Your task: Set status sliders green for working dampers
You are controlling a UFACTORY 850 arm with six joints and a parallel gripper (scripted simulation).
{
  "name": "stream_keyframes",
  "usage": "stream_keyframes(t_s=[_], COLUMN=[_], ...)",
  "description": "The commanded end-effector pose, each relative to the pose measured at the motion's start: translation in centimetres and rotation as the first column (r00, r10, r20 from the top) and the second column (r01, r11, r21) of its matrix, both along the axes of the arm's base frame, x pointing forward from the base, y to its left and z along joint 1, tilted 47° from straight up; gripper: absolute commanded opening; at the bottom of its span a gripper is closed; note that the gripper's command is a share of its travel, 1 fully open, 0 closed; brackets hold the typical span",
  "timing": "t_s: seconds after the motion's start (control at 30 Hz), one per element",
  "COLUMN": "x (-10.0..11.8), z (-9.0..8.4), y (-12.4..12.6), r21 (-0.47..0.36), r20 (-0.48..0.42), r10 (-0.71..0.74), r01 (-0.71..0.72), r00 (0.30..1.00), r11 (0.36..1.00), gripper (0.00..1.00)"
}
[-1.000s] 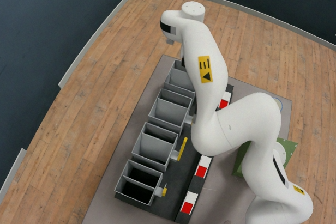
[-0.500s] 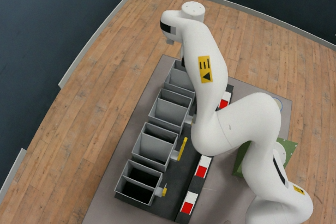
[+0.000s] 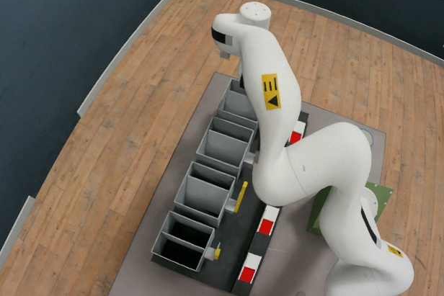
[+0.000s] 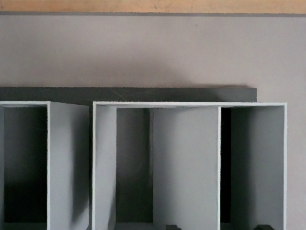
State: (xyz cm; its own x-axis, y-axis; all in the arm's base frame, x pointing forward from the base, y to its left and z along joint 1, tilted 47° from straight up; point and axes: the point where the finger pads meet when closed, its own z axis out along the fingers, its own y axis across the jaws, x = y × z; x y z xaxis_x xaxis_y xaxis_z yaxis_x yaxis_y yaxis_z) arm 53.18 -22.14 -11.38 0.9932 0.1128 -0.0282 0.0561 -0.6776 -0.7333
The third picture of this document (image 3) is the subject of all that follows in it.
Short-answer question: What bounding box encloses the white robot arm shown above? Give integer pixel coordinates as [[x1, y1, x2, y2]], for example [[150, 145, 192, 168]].
[[212, 2, 414, 296]]

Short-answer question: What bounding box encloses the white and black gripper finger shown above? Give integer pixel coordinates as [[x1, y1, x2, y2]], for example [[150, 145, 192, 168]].
[[239, 75, 245, 89]]

